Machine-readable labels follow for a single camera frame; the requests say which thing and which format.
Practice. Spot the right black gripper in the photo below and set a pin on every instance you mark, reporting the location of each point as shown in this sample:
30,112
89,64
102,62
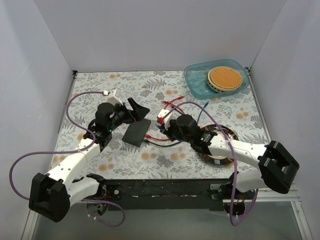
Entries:
165,130

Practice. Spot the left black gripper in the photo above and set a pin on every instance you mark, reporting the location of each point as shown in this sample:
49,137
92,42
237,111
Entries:
130,114

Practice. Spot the black network switch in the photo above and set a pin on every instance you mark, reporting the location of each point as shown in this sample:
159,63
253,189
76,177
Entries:
136,132

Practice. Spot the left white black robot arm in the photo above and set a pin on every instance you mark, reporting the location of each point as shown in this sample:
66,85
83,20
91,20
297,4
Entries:
53,193

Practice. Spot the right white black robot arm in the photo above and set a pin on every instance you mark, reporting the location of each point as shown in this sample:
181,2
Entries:
273,166

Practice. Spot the floral patterned table mat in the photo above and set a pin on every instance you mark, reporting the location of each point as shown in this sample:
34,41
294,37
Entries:
157,159

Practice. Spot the dark rimmed beige plate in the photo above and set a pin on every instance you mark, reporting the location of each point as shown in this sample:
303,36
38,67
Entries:
218,160

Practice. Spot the blue plastic container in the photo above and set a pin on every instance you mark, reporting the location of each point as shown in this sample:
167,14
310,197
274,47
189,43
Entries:
196,78

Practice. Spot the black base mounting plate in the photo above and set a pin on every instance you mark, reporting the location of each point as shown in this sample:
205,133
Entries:
162,194

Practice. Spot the orange woven round coaster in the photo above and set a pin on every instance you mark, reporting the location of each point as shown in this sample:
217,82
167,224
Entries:
224,79

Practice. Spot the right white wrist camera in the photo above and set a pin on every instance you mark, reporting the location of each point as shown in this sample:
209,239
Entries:
164,117

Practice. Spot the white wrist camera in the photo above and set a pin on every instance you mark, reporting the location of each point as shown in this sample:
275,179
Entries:
113,96
164,117

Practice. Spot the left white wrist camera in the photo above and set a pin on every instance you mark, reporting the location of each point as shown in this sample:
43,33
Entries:
113,96

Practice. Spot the aluminium frame rail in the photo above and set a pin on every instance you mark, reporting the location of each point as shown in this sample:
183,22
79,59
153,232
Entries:
267,195

